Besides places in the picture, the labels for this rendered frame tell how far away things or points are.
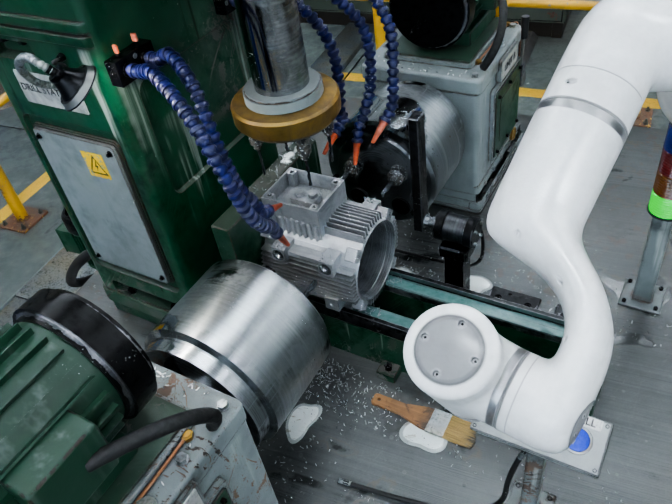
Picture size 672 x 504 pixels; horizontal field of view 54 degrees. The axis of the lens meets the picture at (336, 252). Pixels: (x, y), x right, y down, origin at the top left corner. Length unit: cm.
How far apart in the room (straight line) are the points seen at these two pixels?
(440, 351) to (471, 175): 104
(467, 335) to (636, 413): 76
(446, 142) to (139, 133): 61
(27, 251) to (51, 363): 262
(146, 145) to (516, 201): 68
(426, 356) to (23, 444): 40
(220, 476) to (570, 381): 49
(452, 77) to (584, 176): 85
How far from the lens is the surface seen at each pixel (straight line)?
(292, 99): 103
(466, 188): 160
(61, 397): 74
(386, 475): 119
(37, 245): 336
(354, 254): 112
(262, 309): 98
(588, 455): 93
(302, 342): 100
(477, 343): 56
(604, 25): 70
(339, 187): 118
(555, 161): 63
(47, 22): 108
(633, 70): 69
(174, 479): 83
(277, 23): 100
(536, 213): 62
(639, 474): 123
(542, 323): 124
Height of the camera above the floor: 184
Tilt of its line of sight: 42 degrees down
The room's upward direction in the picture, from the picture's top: 10 degrees counter-clockwise
